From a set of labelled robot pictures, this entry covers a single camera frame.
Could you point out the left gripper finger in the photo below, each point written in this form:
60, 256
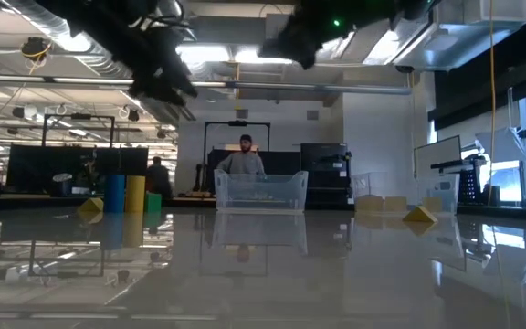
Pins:
181, 82
153, 93

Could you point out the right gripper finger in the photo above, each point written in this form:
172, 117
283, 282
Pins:
306, 57
276, 45

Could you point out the yellow cylinder block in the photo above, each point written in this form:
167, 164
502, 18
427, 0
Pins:
135, 194

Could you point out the blue cylinder block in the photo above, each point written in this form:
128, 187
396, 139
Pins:
114, 194

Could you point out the green block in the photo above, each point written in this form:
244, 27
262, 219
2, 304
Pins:
153, 203

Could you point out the black background robot arm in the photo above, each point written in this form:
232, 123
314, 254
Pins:
197, 178

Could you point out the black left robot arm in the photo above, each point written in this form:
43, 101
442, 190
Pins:
89, 18

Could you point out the grey ceiling pipe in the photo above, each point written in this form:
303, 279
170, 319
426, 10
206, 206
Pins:
290, 86

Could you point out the ceiling light panel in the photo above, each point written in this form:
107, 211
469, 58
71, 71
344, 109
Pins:
208, 54

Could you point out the person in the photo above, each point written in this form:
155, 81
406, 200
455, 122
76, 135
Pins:
242, 162
159, 178

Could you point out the black equipment cabinet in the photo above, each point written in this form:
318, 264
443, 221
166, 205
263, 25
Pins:
322, 183

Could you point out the yellow triangle block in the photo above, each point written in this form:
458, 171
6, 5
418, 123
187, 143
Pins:
90, 206
420, 215

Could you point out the clear plastic bin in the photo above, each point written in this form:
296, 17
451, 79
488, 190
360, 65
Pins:
263, 192
448, 192

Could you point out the black partition panel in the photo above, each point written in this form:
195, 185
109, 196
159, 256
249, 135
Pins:
34, 169

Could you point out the white screen monitor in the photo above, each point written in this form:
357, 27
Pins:
436, 157

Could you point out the black perforated crate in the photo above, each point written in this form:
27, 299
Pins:
470, 187

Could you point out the grey wall vent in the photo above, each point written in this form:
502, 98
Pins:
241, 113
312, 114

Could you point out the black metal frame rig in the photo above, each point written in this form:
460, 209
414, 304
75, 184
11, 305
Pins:
80, 116
238, 123

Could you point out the black dome camera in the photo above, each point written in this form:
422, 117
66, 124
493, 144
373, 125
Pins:
404, 69

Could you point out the corrugated silver duct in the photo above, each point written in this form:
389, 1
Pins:
21, 9

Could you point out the rectangular silver duct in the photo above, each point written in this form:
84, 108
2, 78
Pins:
473, 27

